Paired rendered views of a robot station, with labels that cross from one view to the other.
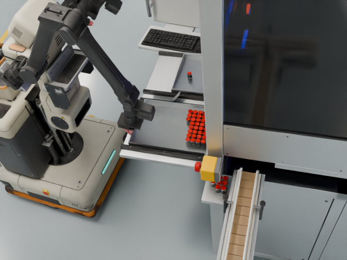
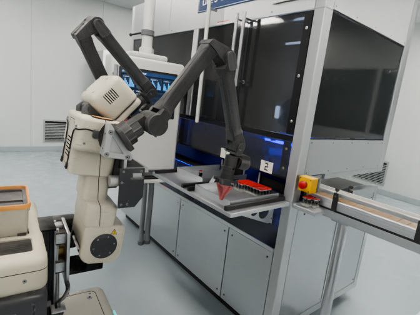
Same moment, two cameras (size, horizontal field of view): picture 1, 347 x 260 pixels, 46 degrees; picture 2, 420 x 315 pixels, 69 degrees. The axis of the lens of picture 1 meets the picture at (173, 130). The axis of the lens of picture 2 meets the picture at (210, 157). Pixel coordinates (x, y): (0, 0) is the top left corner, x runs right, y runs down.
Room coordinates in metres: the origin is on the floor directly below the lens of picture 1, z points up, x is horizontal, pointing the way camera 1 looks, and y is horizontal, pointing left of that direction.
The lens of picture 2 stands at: (0.59, 1.38, 1.34)
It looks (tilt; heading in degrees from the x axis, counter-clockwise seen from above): 11 degrees down; 299
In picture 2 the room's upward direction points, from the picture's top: 7 degrees clockwise
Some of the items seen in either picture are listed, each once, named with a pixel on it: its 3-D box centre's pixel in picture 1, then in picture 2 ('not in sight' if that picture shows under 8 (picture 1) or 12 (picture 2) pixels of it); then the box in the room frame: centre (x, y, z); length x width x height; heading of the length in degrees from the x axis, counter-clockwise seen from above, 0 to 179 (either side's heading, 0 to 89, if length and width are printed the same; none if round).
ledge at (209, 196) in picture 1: (221, 190); (311, 207); (0.83, -0.15, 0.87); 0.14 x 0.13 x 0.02; 69
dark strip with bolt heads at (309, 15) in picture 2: not in sight; (295, 97); (1.00, -0.15, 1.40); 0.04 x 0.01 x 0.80; 159
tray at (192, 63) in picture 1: (210, 76); (211, 173); (1.45, -0.22, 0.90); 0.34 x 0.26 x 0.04; 69
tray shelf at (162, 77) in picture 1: (189, 103); (220, 186); (1.32, -0.10, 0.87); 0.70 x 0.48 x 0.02; 159
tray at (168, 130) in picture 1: (173, 126); (237, 192); (1.17, 0.00, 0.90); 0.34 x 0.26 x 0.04; 69
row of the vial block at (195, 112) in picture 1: (191, 128); (249, 189); (1.14, -0.08, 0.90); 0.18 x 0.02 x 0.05; 159
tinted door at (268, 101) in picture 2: not in sight; (269, 74); (1.17, -0.23, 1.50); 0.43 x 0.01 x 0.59; 159
